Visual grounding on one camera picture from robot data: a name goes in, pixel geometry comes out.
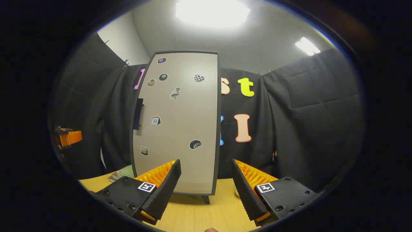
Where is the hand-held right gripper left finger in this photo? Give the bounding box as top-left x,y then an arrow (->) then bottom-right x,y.
93,159 -> 182,225

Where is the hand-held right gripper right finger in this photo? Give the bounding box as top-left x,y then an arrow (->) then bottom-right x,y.
231,159 -> 317,227

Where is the grey cabinet door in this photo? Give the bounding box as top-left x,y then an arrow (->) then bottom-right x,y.
133,53 -> 219,194

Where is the grey cabinet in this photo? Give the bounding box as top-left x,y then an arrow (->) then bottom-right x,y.
130,50 -> 222,205

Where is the black door handle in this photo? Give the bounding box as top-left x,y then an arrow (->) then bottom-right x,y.
133,98 -> 144,130

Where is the green cover book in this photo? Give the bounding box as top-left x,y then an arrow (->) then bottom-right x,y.
117,165 -> 135,179

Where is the black backdrop cloth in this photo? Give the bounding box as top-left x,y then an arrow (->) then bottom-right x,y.
50,32 -> 366,194

